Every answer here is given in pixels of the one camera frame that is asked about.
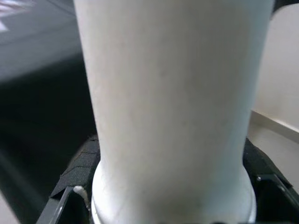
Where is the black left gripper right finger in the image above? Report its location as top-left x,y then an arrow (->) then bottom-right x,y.
242,139 -> 299,224

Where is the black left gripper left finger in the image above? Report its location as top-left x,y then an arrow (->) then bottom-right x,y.
35,136 -> 101,224

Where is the white plastic table leg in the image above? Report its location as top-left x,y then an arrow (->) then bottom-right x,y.
72,0 -> 278,224

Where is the black tablecloth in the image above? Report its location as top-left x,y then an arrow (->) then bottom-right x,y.
0,0 -> 100,210

